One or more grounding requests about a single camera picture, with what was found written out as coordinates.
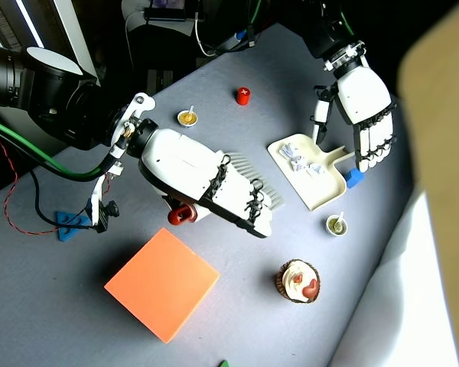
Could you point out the grey table cloth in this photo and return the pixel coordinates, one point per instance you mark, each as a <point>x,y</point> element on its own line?
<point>233,260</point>

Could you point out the grey plug with blue tip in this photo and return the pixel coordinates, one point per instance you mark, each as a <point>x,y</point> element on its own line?
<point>237,37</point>

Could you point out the small cup green filling spoon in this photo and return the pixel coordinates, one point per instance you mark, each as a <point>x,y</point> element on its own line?
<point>336,226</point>

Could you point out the bright light strip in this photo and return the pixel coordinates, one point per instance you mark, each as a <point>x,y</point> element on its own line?
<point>28,23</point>

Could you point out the toy cupcake with cream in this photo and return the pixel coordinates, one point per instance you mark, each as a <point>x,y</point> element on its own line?
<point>296,284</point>

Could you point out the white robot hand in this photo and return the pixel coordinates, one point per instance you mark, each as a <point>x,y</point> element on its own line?
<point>183,164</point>
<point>363,95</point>

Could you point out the white upright post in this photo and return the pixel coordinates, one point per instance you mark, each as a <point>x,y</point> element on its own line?
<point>74,34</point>

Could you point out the white paper ball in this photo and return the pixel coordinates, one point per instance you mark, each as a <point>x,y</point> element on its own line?
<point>316,169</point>
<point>288,151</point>
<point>298,165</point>

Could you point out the red cylinder with white cross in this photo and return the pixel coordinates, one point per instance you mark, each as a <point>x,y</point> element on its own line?
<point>243,97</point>

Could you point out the green triangle block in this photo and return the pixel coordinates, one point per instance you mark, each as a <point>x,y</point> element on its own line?
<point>224,364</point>

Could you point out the black background equipment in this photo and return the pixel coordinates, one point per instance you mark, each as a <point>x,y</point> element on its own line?
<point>164,53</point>

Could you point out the orange box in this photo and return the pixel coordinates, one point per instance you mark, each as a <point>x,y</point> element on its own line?
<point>160,283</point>

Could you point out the blue triangle with three holes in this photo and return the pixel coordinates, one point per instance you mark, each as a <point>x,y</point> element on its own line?
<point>67,234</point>

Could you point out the black wrist camera white bracket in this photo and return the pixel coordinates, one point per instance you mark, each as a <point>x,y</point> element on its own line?
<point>101,218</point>

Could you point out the cream plastic dustpan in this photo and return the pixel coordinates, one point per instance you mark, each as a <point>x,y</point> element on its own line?
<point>317,187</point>

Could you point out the small cup yellow filling spoon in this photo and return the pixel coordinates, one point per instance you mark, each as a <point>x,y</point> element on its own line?
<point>186,119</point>

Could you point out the blurred tan panel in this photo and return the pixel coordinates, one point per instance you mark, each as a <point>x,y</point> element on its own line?
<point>443,114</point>

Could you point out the blue hexagonal block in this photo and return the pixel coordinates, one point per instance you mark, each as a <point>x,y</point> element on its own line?
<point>355,179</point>

